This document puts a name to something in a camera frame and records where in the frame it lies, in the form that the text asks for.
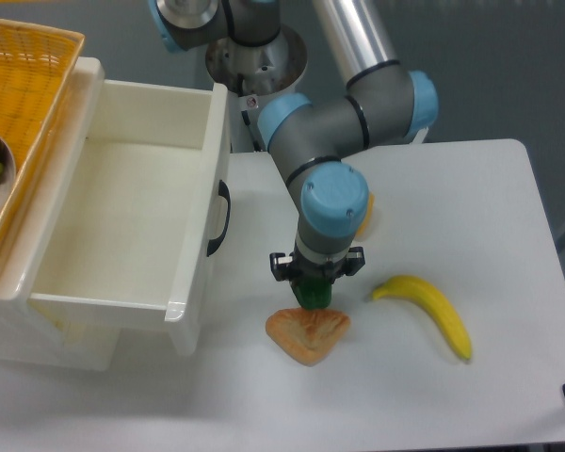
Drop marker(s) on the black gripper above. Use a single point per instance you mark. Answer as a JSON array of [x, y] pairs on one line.
[[296, 267]]

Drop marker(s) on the green bell pepper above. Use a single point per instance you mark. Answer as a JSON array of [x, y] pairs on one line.
[[312, 293]]

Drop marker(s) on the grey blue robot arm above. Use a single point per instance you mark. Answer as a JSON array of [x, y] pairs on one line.
[[309, 143]]

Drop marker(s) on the triangular brown pastry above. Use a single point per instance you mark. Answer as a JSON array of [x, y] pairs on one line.
[[307, 336]]

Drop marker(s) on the yellow bell pepper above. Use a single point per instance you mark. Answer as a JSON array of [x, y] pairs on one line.
[[368, 214]]

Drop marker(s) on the yellow banana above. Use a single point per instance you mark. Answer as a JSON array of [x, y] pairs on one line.
[[435, 304]]

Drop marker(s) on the white plastic drawer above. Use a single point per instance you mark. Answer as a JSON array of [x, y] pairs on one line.
[[129, 247]]

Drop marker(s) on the white drawer cabinet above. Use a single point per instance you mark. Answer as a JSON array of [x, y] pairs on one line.
[[40, 333]]

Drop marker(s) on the yellow woven basket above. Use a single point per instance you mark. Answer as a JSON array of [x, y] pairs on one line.
[[36, 62]]

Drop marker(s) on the black drawer handle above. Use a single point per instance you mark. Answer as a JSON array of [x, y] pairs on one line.
[[222, 218]]

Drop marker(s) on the white metal bracket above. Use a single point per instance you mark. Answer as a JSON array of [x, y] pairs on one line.
[[418, 137]]

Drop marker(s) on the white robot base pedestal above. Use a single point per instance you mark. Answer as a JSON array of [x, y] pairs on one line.
[[254, 77]]

